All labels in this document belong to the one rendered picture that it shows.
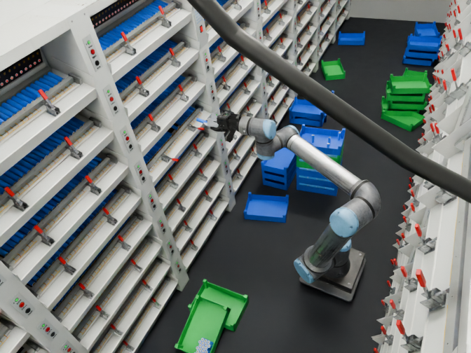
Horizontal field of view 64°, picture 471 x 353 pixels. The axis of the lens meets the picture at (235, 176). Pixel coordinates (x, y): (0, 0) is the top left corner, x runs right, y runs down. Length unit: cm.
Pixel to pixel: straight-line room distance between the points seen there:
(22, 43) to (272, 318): 184
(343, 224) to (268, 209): 130
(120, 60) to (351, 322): 181
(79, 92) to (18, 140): 28
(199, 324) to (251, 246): 63
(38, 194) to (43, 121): 25
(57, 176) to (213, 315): 126
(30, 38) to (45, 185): 48
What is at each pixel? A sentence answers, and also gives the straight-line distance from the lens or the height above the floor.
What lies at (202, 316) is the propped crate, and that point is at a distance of 235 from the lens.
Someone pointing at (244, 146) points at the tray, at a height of 31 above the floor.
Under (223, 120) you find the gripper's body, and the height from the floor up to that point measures 106.
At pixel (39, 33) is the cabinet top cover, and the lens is 136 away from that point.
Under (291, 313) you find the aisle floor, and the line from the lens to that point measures 238.
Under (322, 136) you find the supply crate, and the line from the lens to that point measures 279.
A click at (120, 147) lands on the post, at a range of 166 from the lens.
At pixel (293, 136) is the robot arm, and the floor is 94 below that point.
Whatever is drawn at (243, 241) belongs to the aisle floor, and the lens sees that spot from 267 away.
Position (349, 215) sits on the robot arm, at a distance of 158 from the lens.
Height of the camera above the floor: 214
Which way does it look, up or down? 44 degrees down
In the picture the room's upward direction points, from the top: 9 degrees counter-clockwise
